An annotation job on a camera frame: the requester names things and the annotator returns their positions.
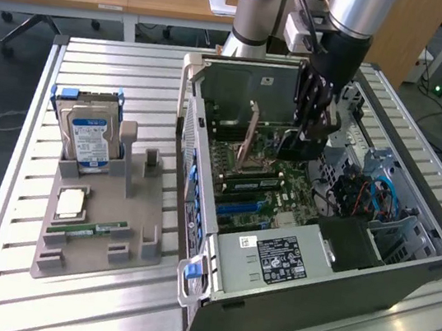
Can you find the hard disk in blue caddy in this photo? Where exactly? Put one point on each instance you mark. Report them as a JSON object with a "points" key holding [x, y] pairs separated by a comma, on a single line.
{"points": [[67, 93]]}

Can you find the white paper stack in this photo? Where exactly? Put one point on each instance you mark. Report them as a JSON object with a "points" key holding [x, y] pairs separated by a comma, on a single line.
{"points": [[220, 3]]}

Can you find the blue case latch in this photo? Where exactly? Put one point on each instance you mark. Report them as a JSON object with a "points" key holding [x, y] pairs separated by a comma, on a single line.
{"points": [[191, 272]]}

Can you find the black plastic air shroud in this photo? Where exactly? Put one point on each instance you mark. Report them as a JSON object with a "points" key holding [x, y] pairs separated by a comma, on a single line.
{"points": [[351, 243]]}

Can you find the device with green light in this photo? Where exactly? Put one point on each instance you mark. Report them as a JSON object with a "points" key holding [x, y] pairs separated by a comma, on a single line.
{"points": [[438, 89]]}

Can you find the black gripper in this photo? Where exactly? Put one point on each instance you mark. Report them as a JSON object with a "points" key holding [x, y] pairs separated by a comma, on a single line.
{"points": [[341, 58]]}

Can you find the black chair base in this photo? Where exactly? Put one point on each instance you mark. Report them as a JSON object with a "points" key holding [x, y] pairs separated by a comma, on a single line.
{"points": [[20, 30]]}

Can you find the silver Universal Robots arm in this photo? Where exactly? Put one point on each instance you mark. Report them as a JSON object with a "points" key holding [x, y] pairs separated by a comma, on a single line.
{"points": [[251, 20]]}

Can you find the white socket box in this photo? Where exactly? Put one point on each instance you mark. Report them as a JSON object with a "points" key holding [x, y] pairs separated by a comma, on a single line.
{"points": [[419, 72]]}

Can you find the grey parts rack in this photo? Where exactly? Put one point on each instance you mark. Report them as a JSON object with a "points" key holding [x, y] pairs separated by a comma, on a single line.
{"points": [[87, 253]]}

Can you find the hard disk with blue label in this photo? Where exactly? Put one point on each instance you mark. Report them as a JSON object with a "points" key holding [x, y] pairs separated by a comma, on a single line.
{"points": [[87, 141]]}

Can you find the grey power supply unit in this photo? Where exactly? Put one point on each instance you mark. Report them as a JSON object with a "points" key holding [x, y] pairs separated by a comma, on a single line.
{"points": [[239, 268]]}

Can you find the CPU socket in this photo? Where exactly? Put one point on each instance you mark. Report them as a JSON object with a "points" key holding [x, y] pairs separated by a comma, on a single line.
{"points": [[257, 166]]}

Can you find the bare green RAM stick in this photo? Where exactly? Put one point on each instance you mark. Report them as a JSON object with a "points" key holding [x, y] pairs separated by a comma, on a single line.
{"points": [[87, 228]]}

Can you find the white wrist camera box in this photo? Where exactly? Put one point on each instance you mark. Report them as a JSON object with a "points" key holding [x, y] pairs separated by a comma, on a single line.
{"points": [[297, 31]]}

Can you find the black case switch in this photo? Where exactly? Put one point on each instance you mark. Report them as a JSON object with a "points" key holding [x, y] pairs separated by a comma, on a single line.
{"points": [[201, 122]]}

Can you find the wooden cabinet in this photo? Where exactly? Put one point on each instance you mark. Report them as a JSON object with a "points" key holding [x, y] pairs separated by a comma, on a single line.
{"points": [[415, 36]]}

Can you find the long expansion slot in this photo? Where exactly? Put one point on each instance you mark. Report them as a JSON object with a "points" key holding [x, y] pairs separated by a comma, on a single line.
{"points": [[237, 207], [242, 218]]}

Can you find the silver CPU chip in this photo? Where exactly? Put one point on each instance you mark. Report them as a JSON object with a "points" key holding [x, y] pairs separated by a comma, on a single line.
{"points": [[69, 205]]}

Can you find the open black PC case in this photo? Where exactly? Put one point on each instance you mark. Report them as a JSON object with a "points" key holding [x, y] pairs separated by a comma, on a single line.
{"points": [[307, 311]]}

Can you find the metal disk bay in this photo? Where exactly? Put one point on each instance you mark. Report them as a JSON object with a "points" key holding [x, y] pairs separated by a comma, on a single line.
{"points": [[401, 242], [352, 152]]}

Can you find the green motherboard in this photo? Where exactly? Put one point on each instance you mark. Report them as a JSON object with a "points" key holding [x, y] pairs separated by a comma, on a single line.
{"points": [[296, 193]]}

